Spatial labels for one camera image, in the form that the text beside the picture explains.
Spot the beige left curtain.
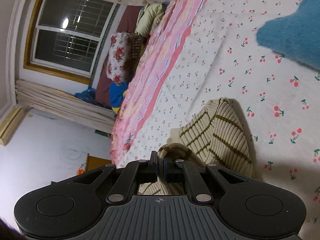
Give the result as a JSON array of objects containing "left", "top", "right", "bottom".
[{"left": 15, "top": 80, "right": 114, "bottom": 134}]

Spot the teal fleece folded garment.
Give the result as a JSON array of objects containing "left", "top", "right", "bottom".
[{"left": 256, "top": 0, "right": 319, "bottom": 71}]

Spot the barred window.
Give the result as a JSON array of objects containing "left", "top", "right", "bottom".
[{"left": 24, "top": 0, "right": 119, "bottom": 84}]

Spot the red floral pillow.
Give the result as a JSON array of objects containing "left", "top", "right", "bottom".
[{"left": 106, "top": 32, "right": 143, "bottom": 83}]

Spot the wooden desk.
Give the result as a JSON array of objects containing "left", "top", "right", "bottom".
[{"left": 84, "top": 154, "right": 112, "bottom": 172}]

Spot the pale green pillow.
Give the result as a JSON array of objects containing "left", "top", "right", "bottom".
[{"left": 135, "top": 3, "right": 165, "bottom": 37}]

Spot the orange object on desk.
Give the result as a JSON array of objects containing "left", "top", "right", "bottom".
[{"left": 76, "top": 164, "right": 86, "bottom": 176}]

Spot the blue and yellow clothing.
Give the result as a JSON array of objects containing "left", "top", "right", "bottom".
[{"left": 109, "top": 81, "right": 129, "bottom": 114}]

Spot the pink striped blanket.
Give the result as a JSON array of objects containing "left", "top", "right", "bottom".
[{"left": 110, "top": 0, "right": 208, "bottom": 165}]

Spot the beige striped ribbed sweater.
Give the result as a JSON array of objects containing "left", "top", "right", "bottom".
[{"left": 138, "top": 98, "right": 254, "bottom": 195}]

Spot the blue plastic bag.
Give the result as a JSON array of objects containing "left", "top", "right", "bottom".
[{"left": 74, "top": 87, "right": 97, "bottom": 105}]

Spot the cherry print bed sheet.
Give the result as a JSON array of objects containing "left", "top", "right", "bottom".
[{"left": 117, "top": 0, "right": 319, "bottom": 239}]

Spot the maroon bench cushion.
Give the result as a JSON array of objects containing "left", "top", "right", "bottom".
[{"left": 95, "top": 5, "right": 142, "bottom": 108}]

